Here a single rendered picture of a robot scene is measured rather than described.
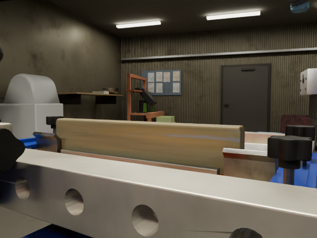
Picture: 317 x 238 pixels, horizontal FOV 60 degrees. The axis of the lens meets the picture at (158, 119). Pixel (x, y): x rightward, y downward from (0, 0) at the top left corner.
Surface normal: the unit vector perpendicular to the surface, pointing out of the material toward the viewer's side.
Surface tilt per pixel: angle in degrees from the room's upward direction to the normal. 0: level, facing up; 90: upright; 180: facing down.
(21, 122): 90
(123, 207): 90
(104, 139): 90
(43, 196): 90
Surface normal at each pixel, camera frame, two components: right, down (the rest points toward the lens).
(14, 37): 0.95, 0.02
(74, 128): -0.51, 0.05
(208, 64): -0.32, 0.06
